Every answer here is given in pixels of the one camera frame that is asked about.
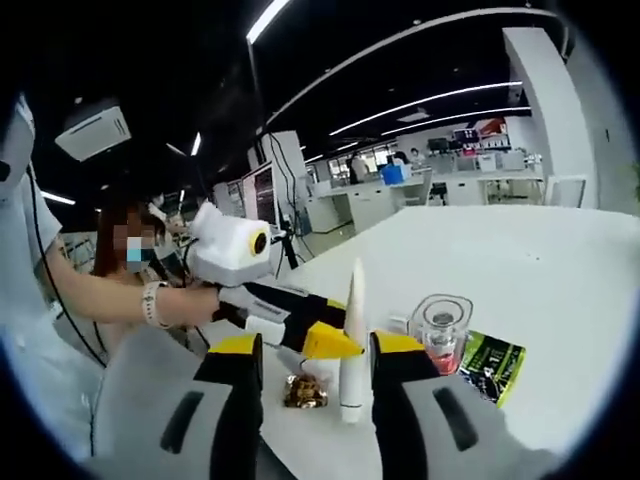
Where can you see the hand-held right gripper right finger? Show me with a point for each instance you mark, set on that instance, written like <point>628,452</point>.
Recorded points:
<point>400,425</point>

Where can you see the ceiling air conditioner unit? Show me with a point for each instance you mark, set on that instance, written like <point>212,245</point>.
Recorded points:
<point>95,132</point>

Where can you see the slim silver skincare tube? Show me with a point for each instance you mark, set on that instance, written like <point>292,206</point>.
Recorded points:
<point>352,390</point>

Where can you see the small white skincare pump bottle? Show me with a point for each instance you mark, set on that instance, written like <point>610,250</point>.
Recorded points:
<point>400,321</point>

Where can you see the person's left hand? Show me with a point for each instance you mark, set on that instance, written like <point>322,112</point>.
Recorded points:
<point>192,307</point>

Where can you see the black tripod stand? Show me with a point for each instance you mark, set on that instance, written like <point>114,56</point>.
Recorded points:
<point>287,247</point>

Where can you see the gold foil skincare sachet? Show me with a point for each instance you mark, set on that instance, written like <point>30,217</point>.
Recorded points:
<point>304,391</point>

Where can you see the computer monitor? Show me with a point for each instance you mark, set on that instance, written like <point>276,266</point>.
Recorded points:
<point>265,197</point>

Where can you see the white chair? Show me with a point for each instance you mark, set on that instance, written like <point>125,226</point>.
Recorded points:
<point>565,192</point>

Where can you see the blue storage box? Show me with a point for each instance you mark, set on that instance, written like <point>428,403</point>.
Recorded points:
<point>395,173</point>

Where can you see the grey mesh office chair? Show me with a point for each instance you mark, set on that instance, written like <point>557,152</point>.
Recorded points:
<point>135,390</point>

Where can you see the green black skincare sachet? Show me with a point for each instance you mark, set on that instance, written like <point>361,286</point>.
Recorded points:
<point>492,367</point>

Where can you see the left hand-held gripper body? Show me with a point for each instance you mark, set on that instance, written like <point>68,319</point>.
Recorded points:
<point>225,250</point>

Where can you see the white wrist watch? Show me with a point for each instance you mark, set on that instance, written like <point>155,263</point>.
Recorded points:
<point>151,302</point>

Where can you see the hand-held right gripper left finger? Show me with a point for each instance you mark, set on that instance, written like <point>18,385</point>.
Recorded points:
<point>235,415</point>

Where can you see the white skincare bottle red collar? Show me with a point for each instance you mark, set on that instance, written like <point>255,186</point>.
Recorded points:
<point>442,325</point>

